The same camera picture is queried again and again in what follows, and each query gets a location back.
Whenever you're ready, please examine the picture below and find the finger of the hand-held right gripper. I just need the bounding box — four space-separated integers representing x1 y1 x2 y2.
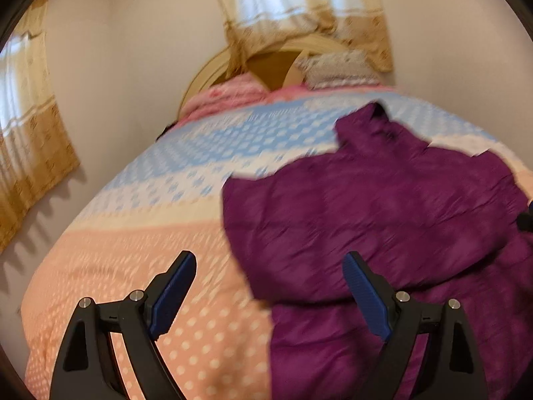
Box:
516 201 533 232

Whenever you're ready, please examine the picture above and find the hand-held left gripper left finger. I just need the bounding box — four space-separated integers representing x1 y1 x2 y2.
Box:
49 251 197 400

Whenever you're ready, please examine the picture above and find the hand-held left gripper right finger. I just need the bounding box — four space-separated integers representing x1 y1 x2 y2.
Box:
341 251 489 400

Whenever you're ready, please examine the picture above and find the purple quilted jacket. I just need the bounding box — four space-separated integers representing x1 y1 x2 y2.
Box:
222 102 533 400

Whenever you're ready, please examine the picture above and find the pastel dotted bedspread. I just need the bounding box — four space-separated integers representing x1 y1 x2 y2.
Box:
24 85 533 400

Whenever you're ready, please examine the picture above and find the pink blanket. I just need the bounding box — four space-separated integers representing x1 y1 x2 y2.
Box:
179 71 311 125

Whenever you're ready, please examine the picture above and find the grey patterned pillow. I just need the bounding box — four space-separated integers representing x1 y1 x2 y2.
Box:
295 49 381 91

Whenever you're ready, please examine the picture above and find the wooden arched headboard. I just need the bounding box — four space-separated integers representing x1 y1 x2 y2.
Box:
178 33 346 122

